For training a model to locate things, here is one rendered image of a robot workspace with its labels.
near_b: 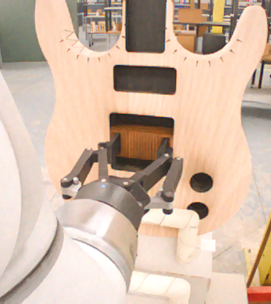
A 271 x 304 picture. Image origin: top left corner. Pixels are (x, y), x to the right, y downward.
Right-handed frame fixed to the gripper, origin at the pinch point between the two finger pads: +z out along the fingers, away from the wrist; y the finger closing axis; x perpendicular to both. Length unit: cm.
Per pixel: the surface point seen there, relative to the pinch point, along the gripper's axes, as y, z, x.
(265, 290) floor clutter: 58, 75, -116
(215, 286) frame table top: 17.4, 7.6, -37.7
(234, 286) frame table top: 22.0, 8.2, -37.7
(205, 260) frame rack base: 12.8, -1.2, -20.9
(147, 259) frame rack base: 2.4, -2.8, -21.0
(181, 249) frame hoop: 8.1, -2.8, -17.3
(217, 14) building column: 40, 878, 21
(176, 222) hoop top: 6.8, -3.2, -11.2
